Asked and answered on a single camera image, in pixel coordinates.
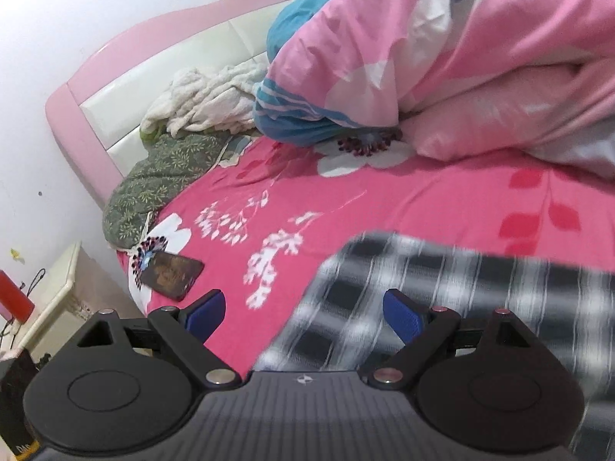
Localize pink floral bed sheet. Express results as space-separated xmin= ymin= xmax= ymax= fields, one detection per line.
xmin=115 ymin=125 xmax=615 ymax=375

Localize pink white bed headboard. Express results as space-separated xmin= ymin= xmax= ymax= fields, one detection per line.
xmin=45 ymin=0 xmax=337 ymax=207

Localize pink floral quilt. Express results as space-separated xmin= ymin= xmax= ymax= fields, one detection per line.
xmin=254 ymin=0 xmax=615 ymax=178

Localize black smartphone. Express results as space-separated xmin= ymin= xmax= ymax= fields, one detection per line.
xmin=139 ymin=251 xmax=206 ymax=302

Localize red box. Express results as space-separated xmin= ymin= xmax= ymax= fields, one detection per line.
xmin=0 ymin=270 xmax=36 ymax=322

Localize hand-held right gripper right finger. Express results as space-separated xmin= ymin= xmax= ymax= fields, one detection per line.
xmin=367 ymin=289 xmax=534 ymax=389

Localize black white plaid pants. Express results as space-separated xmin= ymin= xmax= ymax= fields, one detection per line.
xmin=257 ymin=231 xmax=615 ymax=461

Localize cream fuzzy blanket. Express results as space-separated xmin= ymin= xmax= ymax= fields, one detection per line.
xmin=139 ymin=60 xmax=270 ymax=138

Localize thin black cable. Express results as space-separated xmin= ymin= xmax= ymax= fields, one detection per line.
xmin=19 ymin=268 xmax=47 ymax=295

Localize black box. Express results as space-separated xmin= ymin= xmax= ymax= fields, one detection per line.
xmin=0 ymin=348 xmax=46 ymax=457

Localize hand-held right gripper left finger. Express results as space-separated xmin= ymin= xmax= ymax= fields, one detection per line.
xmin=77 ymin=289 xmax=242 ymax=389

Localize cream bedside table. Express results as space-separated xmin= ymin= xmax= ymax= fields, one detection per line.
xmin=0 ymin=241 xmax=135 ymax=361

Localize green floral pillow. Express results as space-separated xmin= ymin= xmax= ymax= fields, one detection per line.
xmin=102 ymin=132 xmax=251 ymax=250

